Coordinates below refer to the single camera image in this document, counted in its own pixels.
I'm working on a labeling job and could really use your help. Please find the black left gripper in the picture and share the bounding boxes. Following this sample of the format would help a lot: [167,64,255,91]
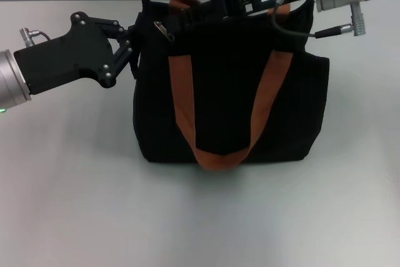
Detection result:
[14,12,148,95]

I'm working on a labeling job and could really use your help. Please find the silver zipper pull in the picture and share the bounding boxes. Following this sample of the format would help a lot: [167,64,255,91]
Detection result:
[152,20,176,42]

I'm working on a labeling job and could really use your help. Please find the black food bag orange straps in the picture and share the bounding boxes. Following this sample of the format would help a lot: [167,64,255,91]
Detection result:
[132,0,331,173]

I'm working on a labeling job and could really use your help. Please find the left gripper connector cable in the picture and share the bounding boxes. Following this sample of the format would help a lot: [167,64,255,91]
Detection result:
[19,28,53,43]

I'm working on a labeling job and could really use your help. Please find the gripper connector cable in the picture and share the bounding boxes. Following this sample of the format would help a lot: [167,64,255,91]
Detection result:
[19,28,53,43]
[270,0,367,40]

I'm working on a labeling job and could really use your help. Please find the right gripper connector cable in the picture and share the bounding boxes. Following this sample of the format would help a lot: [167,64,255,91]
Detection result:
[270,0,367,40]

